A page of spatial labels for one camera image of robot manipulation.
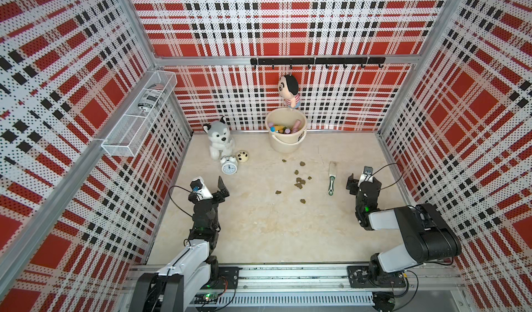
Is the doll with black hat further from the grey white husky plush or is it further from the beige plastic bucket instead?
the grey white husky plush

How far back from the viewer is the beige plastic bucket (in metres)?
1.01

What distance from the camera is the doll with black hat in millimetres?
925

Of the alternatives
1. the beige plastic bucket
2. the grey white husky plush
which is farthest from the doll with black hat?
the grey white husky plush

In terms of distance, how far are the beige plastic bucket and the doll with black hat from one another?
0.04 m
